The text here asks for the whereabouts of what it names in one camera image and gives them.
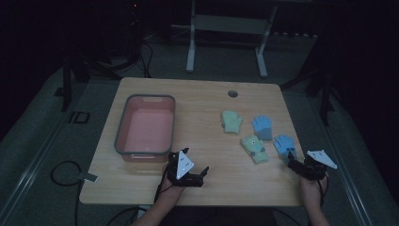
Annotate right hand-held gripper cable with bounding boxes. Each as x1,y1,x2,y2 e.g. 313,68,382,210
317,173,329,207

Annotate black floor cables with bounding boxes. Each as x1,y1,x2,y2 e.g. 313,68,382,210
137,40,155,79

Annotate pink basin with grey rim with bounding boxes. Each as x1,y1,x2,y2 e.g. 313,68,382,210
114,93,177,164

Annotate person's right hand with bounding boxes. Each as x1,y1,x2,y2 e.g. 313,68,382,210
298,173,329,205

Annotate hand-held gripper cable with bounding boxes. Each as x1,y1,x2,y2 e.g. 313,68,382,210
105,164,172,226
317,173,329,207

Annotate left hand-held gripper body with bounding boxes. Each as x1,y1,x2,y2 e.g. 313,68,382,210
166,150,205,189

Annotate white metal stand frame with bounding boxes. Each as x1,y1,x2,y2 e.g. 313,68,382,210
170,0,279,79

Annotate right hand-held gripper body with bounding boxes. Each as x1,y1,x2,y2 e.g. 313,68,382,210
295,150,339,182

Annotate black looped floor cable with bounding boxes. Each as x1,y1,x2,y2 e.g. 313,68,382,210
50,160,85,226

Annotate left hand-held gripper cable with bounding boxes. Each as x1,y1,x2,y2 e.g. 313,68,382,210
105,164,172,226

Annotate patterned light green knit glove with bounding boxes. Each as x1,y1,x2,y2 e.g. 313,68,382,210
240,134,270,165

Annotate plain light green knit glove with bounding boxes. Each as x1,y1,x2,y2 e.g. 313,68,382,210
220,109,245,136

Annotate blue knit glove grey cuff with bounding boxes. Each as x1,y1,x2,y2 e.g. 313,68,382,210
273,134,297,164
251,115,274,142

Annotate black tripod stand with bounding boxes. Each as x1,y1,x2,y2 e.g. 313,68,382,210
279,31,340,127
59,0,144,113

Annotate person's left hand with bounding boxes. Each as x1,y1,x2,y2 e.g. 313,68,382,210
158,180,186,204

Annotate person's dark clothing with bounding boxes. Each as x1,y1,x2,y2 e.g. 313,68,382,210
158,206,279,226

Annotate grey metal table clip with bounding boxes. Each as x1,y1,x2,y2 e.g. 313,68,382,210
77,171,99,184

